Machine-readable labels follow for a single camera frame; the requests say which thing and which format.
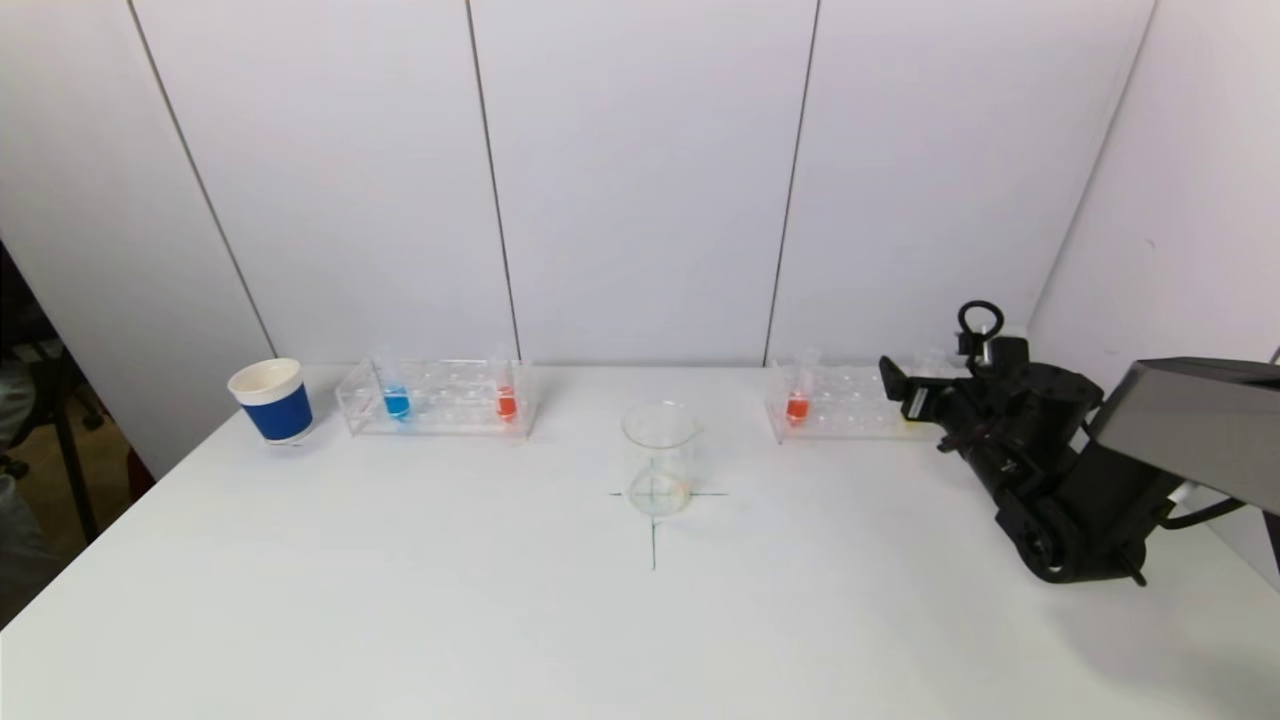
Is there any blue white paper cup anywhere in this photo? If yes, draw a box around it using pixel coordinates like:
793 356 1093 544
228 358 315 445

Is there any yellow pigment test tube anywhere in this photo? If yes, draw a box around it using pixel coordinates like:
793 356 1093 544
903 347 947 431

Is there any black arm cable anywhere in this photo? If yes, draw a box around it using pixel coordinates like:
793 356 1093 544
1158 484 1249 532

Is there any clear acrylic test tube rack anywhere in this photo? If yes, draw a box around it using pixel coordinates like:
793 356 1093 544
337 359 534 439
765 360 951 445

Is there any clear glass beaker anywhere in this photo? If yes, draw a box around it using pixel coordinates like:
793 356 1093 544
621 400 706 519

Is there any red pigment test tube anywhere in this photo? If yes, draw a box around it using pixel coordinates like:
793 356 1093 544
492 352 520 425
785 349 822 428

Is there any person in grey clothes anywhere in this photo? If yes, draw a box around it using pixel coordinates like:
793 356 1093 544
0 360 63 621

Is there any blue pigment test tube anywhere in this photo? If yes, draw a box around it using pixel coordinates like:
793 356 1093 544
375 348 414 424

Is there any black looped camera cable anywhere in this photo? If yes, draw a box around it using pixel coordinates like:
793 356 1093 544
957 300 1005 351

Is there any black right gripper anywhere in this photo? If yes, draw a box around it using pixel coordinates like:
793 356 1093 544
878 355 978 423

